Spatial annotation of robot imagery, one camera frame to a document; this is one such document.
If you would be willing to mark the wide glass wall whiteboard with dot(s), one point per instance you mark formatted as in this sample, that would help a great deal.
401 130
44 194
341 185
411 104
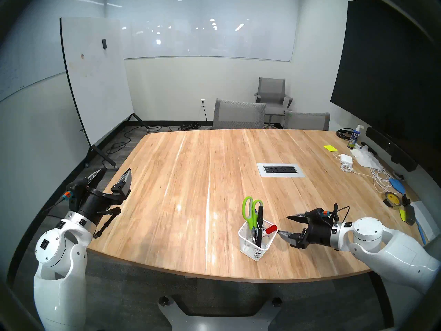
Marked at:
206 40

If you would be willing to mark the grey office chair with armrests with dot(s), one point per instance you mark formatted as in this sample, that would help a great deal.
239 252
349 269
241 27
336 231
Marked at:
272 89

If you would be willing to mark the grey mesh office chair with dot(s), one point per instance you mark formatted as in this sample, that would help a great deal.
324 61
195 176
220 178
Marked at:
237 114
306 121

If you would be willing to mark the white paper sheet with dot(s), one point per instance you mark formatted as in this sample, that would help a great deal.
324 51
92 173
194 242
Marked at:
427 216

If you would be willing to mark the black permanent marker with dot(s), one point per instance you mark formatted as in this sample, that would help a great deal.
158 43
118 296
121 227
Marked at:
259 230

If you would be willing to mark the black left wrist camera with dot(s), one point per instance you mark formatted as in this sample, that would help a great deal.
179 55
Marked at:
76 189

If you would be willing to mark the red capped white marker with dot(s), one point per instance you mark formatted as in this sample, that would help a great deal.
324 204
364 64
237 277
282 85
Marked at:
271 229

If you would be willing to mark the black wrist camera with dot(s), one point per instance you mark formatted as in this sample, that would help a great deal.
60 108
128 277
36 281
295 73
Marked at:
315 214
76 189

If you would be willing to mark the dark grey eraser block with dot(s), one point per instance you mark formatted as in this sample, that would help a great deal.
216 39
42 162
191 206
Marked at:
411 216

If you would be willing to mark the white power adapter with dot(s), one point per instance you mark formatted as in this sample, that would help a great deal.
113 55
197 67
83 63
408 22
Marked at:
346 159

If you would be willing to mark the small black clip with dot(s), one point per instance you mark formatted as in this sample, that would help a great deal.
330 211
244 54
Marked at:
405 200

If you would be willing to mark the blue pen on paper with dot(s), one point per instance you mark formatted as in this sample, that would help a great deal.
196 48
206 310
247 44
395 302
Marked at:
421 232

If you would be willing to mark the large black wall screen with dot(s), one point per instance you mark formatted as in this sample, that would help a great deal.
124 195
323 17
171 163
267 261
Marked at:
386 75

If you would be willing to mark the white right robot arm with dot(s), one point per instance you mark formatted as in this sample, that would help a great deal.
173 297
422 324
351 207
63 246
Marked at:
396 251

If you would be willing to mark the mobile whiteboard on stand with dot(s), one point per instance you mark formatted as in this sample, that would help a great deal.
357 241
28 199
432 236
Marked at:
96 75

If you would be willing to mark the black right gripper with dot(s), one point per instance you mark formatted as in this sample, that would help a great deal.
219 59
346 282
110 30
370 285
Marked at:
318 233

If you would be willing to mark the black and yellow tape roll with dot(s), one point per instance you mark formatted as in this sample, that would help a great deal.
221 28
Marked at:
393 198

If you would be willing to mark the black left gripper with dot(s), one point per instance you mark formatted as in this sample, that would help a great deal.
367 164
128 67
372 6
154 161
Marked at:
93 202

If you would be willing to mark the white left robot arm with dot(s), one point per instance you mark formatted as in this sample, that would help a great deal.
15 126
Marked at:
58 264

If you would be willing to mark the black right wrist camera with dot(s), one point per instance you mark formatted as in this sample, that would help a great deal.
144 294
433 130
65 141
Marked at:
315 214

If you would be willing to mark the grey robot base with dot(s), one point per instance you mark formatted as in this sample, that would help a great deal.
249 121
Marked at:
220 321

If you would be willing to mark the white crumpled tissue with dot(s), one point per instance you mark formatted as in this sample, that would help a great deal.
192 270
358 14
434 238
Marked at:
365 158

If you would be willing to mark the grey table power outlet box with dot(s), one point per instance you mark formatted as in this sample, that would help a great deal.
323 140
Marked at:
280 170

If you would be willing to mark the yellow note flag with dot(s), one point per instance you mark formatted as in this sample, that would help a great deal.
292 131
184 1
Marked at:
402 214

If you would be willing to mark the black video sound bar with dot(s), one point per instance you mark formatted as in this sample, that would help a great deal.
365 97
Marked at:
389 147

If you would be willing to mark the wall whiteboard with writing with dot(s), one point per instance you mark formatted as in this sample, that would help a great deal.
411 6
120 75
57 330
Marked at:
20 75

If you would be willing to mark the yellow sticky note pad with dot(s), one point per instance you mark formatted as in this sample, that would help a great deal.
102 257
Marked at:
330 148

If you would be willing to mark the blue flat plastic item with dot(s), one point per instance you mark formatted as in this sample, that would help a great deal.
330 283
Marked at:
398 185

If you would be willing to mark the whiteboard cleaner spray bottle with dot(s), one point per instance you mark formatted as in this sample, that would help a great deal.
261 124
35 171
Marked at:
354 139

